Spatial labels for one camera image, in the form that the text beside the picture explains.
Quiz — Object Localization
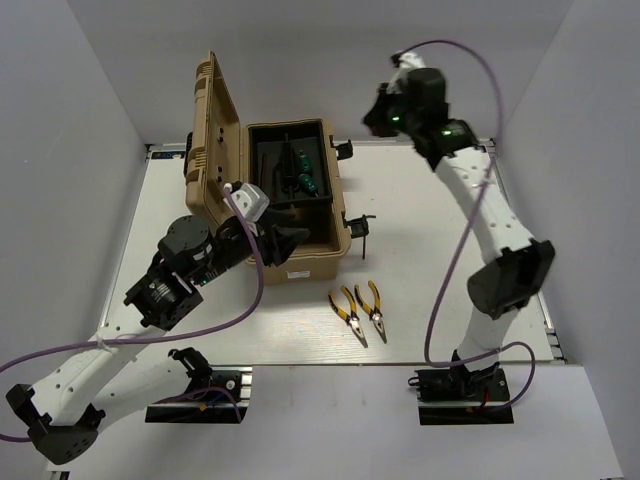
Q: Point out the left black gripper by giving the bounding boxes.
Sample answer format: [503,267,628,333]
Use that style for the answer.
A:
[192,206,310,286]

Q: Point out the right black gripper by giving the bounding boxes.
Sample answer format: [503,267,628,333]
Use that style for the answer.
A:
[363,84,421,139]

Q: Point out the green stubby screwdriver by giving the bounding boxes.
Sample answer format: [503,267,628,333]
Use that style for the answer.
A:
[298,151,313,175]
[298,173,319,197]

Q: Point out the large brown hex key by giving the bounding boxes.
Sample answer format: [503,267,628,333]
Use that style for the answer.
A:
[259,152,268,192]

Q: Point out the yellow black pliers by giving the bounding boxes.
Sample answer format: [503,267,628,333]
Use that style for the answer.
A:
[328,285,368,348]
[354,280,388,344]

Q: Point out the tan plastic toolbox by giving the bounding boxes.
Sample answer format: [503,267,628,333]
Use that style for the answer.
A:
[184,52,370,285]

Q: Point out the small brown hex key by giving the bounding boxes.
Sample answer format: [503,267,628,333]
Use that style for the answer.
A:
[361,214,376,260]

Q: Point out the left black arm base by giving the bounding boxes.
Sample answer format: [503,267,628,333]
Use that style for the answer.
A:
[145,366,253,425]

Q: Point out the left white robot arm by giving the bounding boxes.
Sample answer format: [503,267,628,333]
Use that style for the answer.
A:
[6,209,309,465]

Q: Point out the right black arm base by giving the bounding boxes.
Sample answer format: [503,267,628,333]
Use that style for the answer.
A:
[407,363,514,426]

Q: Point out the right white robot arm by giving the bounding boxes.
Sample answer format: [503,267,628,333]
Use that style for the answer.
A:
[363,67,555,399]

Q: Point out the black toolbox tray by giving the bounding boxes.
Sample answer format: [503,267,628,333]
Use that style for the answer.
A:
[246,119,333,210]

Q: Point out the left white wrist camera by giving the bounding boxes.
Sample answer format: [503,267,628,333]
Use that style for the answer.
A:
[223,182,270,224]

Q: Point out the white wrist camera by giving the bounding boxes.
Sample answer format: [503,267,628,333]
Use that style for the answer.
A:
[386,51,426,95]
[223,182,270,224]

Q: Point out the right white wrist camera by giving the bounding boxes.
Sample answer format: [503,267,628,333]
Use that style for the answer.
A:
[386,51,426,95]

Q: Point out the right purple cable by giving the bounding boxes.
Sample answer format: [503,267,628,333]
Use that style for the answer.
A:
[399,39,539,414]

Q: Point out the purple cable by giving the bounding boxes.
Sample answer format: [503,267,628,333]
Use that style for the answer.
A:
[0,184,269,444]
[399,39,539,414]

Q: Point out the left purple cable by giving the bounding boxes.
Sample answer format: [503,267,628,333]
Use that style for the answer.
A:
[0,184,269,444]

